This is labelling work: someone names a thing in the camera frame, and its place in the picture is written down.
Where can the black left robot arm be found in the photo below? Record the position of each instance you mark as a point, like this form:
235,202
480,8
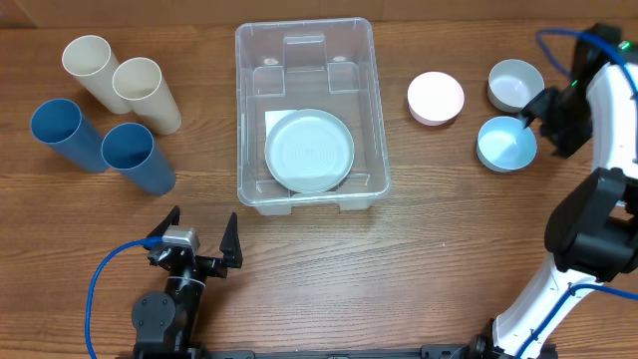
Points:
165,320

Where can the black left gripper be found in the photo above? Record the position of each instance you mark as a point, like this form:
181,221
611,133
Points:
230,247

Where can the beige cup left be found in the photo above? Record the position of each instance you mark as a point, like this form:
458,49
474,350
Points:
92,63

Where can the dark blue cup near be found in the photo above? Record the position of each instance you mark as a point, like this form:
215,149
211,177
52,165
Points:
131,149

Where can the beige cup right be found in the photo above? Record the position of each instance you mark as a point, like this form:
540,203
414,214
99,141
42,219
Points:
140,82

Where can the pink bowl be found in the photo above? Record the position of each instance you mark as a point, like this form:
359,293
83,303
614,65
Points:
435,98

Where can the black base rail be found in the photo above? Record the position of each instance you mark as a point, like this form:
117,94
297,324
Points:
434,351

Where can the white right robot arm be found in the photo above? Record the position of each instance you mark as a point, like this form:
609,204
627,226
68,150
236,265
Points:
591,236

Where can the light blue bowl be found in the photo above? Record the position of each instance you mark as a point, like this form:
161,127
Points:
505,145

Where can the beige cup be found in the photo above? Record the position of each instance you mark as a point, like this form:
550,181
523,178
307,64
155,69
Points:
140,82
92,63

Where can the grey plate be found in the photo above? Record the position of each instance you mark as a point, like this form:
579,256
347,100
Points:
309,151

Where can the grey bowl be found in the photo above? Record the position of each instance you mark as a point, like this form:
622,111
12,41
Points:
512,84

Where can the dark blue cup far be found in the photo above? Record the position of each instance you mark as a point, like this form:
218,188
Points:
61,125

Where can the clear plastic storage bin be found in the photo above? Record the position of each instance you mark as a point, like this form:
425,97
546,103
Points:
327,65

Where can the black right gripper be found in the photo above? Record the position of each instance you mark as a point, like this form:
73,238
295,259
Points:
562,148

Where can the dark blue cup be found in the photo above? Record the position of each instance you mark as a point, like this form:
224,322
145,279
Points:
61,125
131,149

